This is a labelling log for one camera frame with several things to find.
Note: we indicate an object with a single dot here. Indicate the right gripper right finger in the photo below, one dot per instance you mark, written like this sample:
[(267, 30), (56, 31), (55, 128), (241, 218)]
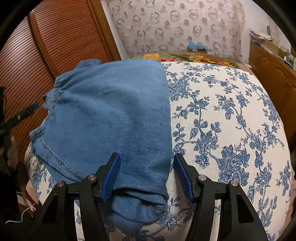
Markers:
[(238, 218)]

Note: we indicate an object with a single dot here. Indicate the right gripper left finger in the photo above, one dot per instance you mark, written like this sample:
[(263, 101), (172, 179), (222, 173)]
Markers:
[(57, 212)]

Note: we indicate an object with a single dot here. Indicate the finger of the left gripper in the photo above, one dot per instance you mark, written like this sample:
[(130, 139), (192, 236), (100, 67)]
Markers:
[(18, 117)]

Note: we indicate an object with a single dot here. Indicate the blue denim jeans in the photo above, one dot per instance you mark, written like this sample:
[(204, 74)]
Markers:
[(98, 109)]

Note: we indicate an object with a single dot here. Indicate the person's hand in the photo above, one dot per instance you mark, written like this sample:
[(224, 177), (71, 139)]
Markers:
[(12, 154)]

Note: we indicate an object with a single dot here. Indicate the wooden louvered wardrobe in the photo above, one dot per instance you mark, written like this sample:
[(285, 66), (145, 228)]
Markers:
[(50, 38)]

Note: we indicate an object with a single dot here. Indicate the blue white floral quilt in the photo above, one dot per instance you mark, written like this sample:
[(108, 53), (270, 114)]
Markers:
[(226, 126)]

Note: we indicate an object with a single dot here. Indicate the circle patterned sheer curtain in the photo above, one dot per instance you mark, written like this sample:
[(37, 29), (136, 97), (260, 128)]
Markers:
[(167, 26)]

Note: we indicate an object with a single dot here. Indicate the wooden sideboard cabinet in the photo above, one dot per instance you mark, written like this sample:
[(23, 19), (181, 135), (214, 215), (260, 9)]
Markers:
[(279, 82)]

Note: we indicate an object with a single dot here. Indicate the floral fleece blanket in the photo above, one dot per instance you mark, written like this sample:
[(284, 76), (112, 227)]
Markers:
[(195, 57)]

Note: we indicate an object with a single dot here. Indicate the cardboard box on cabinet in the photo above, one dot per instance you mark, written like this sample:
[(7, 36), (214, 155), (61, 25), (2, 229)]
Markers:
[(275, 48)]

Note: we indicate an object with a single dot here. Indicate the cardboard box with blue bag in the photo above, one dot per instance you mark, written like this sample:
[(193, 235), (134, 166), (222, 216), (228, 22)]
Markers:
[(192, 47)]

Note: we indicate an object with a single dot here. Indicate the stack of papers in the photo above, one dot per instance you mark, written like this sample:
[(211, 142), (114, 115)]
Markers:
[(259, 37)]

